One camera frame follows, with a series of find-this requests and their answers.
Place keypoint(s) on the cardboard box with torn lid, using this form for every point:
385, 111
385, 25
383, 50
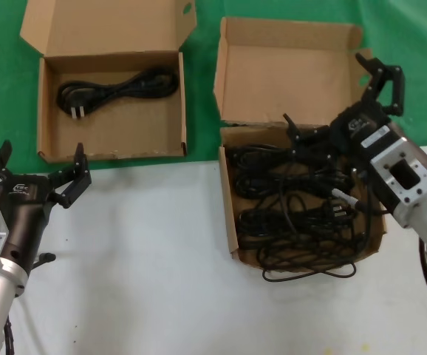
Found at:
283, 74

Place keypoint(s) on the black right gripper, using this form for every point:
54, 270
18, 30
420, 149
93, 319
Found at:
354, 124

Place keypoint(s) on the cardboard box with round hole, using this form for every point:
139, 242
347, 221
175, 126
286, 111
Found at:
125, 129

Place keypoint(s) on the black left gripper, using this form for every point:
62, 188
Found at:
25, 214

